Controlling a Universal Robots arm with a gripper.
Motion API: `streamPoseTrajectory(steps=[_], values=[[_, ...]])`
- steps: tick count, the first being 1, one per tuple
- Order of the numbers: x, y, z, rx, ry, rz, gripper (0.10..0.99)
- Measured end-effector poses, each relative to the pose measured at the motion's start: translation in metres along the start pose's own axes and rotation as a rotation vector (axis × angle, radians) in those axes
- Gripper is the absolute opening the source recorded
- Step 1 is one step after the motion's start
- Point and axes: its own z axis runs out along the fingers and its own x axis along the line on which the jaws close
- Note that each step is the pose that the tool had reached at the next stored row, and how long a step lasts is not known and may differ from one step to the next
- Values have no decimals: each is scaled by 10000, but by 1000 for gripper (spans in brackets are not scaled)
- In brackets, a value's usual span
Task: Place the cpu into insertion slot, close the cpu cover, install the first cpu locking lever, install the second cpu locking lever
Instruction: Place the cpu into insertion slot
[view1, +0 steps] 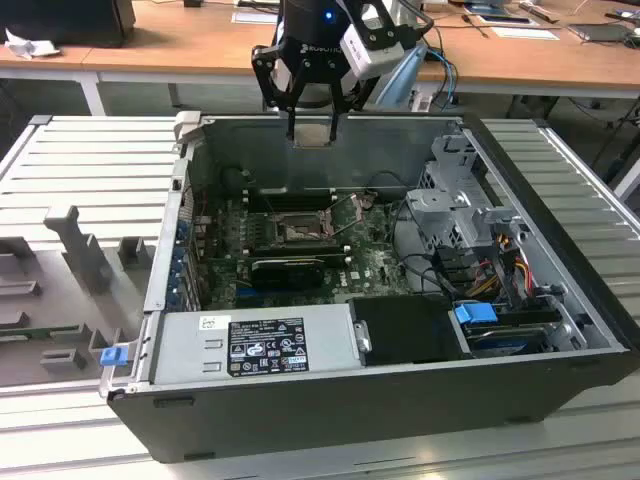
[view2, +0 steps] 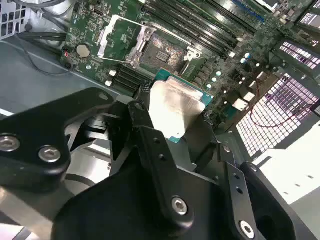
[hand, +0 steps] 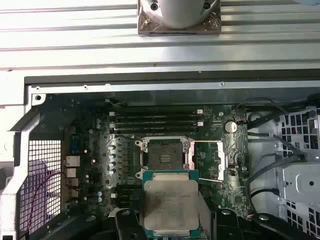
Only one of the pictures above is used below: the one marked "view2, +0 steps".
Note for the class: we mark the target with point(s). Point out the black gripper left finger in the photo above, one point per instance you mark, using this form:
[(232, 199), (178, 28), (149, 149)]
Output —
[(37, 125)]

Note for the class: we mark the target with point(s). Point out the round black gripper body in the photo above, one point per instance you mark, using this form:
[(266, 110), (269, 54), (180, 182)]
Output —
[(112, 212)]

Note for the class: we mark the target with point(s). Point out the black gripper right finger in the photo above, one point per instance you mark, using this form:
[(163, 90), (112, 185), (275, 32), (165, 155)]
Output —
[(233, 180)]

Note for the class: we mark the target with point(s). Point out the CPU with silver top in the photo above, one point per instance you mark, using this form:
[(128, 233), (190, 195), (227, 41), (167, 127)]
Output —
[(172, 105)]

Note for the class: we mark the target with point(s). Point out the metal socket cover frame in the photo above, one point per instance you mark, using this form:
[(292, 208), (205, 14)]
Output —
[(108, 27)]

